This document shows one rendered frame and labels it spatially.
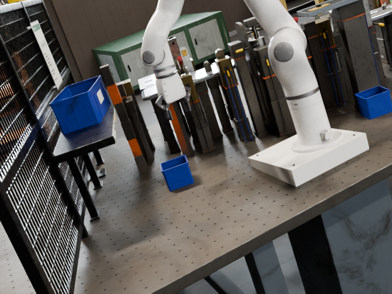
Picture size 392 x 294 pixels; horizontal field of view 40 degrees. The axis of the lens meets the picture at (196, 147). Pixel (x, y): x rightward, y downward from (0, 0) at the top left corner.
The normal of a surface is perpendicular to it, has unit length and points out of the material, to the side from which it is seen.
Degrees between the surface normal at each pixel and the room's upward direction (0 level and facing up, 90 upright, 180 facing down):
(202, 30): 90
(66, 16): 90
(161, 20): 49
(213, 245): 0
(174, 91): 91
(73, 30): 90
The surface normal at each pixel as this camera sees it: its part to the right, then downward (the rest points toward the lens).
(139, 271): -0.31, -0.90
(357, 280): 0.39, 0.19
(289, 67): -0.05, 0.84
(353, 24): 0.14, 0.29
